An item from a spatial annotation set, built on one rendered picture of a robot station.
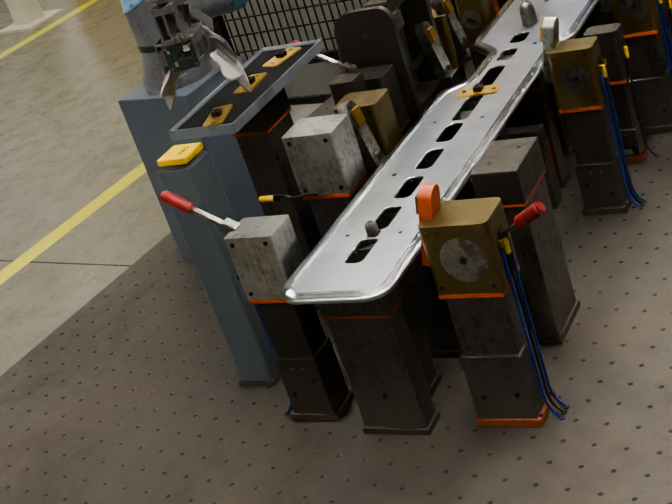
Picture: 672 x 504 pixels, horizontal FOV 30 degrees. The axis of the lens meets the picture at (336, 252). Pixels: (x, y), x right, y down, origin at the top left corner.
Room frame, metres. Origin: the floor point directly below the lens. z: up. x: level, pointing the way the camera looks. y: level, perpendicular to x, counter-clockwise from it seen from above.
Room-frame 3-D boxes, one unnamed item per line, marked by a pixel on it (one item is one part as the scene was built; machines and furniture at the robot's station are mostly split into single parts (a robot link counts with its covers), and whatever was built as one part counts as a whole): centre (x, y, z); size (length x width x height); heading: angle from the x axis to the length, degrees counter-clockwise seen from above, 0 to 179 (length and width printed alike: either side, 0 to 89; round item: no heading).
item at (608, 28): (2.35, -0.66, 0.84); 0.10 x 0.05 x 0.29; 57
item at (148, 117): (2.63, 0.20, 0.90); 0.20 x 0.20 x 0.40; 49
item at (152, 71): (2.63, 0.20, 1.15); 0.15 x 0.15 x 0.10
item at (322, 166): (2.05, -0.02, 0.90); 0.13 x 0.08 x 0.41; 57
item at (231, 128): (2.22, 0.05, 1.16); 0.37 x 0.14 x 0.02; 147
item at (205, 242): (2.00, 0.19, 0.92); 0.08 x 0.08 x 0.44; 57
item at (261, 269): (1.83, 0.12, 0.88); 0.12 x 0.07 x 0.36; 57
